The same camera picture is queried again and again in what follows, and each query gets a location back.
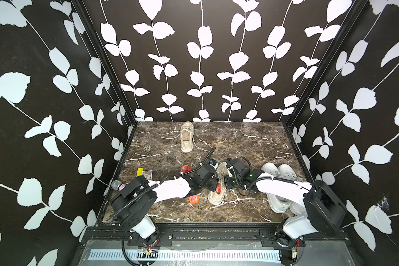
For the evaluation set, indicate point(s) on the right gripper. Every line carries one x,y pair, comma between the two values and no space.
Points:
226,179

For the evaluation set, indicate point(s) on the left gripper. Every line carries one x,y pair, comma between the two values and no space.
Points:
214,182

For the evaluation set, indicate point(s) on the beige sneaker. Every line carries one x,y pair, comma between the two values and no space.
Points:
187,137
217,197

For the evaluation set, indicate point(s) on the red insole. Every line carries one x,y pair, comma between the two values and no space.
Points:
219,189
194,199

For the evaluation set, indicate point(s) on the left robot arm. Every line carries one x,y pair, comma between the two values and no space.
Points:
132,204

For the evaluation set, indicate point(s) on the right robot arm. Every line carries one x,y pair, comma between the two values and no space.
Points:
315,206

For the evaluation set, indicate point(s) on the white sneaker outer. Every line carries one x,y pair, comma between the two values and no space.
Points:
288,173

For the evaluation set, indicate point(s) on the white sneaker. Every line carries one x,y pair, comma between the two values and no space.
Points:
288,173
277,204

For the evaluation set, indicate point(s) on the white sneaker inner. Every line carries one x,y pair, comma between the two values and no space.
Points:
277,204

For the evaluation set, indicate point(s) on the colourful card box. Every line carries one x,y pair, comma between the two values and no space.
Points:
148,174

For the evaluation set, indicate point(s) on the yellow card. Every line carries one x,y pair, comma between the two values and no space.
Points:
139,172

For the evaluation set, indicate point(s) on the purple glitter tube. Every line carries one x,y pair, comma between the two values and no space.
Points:
117,185

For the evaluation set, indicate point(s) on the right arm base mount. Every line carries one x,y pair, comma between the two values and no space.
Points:
279,240

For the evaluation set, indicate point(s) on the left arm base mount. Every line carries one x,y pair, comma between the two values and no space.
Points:
162,237

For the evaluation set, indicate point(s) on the white vented rail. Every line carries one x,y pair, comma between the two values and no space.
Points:
176,255

